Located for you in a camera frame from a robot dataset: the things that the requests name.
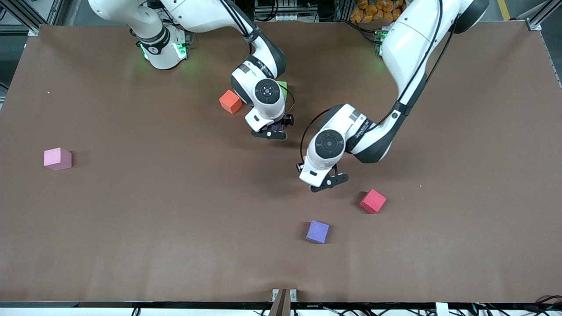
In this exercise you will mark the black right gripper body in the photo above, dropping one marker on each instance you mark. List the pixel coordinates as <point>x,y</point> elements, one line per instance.
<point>286,120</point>

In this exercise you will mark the dark purple foam block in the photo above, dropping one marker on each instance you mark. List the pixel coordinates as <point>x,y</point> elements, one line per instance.
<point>276,127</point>

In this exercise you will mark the green foam block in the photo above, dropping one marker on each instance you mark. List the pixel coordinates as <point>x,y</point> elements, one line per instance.
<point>283,87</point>

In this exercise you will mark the orange foam block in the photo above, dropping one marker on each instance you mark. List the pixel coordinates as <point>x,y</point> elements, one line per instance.
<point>229,102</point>

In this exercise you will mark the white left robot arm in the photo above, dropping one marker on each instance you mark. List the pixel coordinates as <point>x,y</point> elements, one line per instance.
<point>408,48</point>

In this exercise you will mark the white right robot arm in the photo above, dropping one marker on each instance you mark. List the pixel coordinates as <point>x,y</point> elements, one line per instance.
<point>197,15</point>

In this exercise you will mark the light purple foam block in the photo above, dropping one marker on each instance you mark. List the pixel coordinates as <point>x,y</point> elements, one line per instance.
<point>317,231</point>

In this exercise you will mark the red foam block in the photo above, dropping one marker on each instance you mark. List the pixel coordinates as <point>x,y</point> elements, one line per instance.
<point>372,201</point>

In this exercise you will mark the grey equipment rack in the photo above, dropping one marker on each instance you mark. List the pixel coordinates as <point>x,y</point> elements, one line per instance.
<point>276,11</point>

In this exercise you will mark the orange snack bag pile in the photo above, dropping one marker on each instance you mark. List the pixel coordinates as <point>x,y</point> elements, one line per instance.
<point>371,11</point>

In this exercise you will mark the large table cover sheet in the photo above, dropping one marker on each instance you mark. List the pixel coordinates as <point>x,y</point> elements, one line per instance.
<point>131,241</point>

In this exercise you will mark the small metal edge bracket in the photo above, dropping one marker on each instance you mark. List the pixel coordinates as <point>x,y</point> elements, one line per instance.
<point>275,293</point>

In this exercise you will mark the aluminium frame profile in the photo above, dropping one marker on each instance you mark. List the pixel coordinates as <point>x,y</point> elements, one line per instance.
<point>26,17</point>
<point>538,19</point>

